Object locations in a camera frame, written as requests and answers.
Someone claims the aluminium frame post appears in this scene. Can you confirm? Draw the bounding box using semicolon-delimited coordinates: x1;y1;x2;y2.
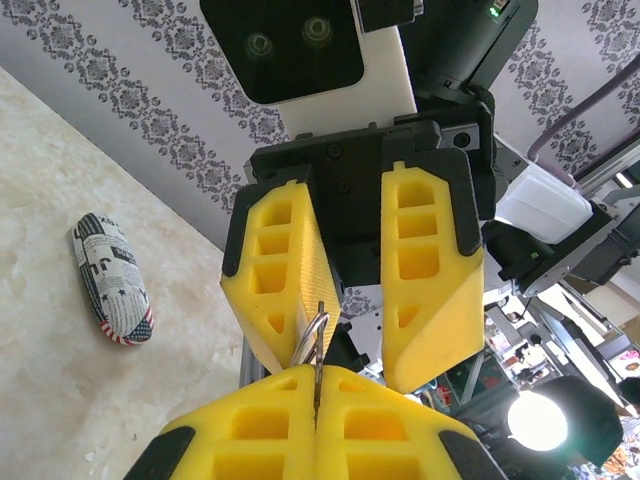
567;142;640;199

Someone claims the newspaper flag print pouch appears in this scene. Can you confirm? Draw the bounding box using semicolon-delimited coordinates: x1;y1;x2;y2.
72;212;155;347

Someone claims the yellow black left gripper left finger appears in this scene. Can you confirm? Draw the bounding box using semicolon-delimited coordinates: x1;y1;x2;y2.
124;363;319;480

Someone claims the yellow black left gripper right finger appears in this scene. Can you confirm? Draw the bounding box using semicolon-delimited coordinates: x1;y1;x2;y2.
317;364;504;480

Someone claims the silver key with ring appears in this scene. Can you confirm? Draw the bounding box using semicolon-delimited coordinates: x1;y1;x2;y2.
292;299;331;421

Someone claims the aluminium side rail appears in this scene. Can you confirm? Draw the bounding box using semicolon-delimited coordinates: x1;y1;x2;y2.
238;329;281;389

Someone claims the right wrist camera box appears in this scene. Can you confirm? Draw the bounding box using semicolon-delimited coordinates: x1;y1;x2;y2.
199;0;419;137

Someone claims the round bright studio lamp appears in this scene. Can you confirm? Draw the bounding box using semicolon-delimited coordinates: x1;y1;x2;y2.
504;374;624;474

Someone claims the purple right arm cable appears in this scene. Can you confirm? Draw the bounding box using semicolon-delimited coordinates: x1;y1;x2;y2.
528;47;640;161

